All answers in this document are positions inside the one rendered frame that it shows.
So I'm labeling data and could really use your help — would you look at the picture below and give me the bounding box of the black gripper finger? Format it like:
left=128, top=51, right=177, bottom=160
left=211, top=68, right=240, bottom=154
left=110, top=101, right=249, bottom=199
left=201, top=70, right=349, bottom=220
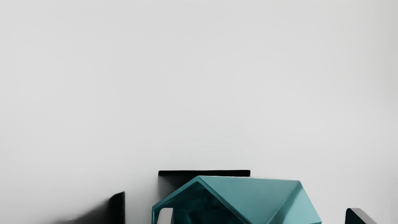
left=345, top=208, right=378, bottom=224

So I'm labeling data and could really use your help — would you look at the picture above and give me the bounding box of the teal faceted mug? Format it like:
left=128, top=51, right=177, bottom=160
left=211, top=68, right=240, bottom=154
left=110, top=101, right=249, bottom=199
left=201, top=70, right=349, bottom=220
left=151, top=175, right=322, bottom=224

